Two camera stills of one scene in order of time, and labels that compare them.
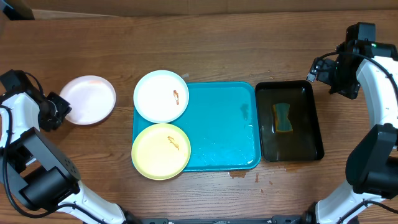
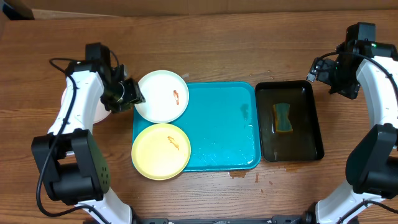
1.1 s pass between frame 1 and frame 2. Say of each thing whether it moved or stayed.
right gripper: stayed
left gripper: moved
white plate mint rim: stayed
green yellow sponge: stayed
